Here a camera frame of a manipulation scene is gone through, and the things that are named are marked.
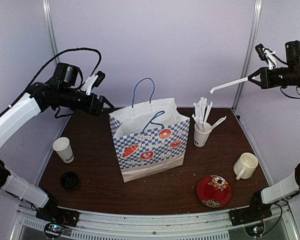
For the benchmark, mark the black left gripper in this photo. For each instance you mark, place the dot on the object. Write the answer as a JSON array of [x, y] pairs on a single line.
[[97, 110]]

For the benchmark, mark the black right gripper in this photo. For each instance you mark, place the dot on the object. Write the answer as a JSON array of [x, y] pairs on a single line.
[[266, 82]]

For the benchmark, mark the single white straw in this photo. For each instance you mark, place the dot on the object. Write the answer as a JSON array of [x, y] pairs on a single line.
[[228, 84]]

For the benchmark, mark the blue checkered paper bag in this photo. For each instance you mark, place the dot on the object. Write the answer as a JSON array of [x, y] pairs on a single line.
[[149, 137]]

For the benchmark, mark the white paper cup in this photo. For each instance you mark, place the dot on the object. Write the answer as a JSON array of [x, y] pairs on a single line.
[[64, 150]]

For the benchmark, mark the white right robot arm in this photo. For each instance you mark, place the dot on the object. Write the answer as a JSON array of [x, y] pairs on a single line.
[[278, 74]]

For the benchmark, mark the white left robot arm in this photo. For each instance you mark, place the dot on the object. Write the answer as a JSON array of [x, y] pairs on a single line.
[[58, 91]]

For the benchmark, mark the white cup holding straws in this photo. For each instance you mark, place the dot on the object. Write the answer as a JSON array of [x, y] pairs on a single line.
[[200, 138]]

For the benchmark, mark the cream ceramic mug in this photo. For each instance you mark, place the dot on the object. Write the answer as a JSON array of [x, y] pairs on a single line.
[[245, 166]]

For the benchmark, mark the black plastic lid stack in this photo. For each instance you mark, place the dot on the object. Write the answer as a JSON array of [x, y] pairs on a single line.
[[69, 180]]

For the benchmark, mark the red floral plate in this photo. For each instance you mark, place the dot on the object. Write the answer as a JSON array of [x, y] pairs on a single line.
[[214, 191]]

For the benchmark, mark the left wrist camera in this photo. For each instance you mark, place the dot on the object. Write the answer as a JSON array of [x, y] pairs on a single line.
[[92, 81]]

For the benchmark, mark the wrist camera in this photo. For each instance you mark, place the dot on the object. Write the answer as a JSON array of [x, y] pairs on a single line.
[[92, 81], [267, 56]]

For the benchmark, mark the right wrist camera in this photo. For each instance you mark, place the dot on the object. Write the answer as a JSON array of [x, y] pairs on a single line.
[[267, 56]]

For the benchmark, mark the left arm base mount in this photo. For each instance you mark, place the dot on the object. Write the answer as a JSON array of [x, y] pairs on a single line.
[[52, 213]]

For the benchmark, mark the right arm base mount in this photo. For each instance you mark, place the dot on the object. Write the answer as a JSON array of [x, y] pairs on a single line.
[[256, 211]]

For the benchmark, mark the aluminium front rail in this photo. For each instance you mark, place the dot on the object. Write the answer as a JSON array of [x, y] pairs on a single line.
[[214, 224]]

